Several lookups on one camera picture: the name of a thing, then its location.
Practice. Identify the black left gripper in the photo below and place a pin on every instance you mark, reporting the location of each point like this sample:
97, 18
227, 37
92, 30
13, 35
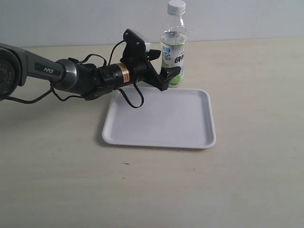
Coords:
141, 69

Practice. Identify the clear plastic drink bottle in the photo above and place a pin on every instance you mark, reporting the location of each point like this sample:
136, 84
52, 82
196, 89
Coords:
174, 38

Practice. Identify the white bottle cap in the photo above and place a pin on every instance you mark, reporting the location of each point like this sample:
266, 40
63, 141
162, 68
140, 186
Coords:
176, 7

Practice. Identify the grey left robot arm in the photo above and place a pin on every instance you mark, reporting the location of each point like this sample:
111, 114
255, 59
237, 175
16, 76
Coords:
80, 78

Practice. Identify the white plastic tray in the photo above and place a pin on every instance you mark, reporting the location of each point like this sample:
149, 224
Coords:
175, 118

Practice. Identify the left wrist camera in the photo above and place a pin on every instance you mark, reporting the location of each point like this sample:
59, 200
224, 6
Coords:
136, 44

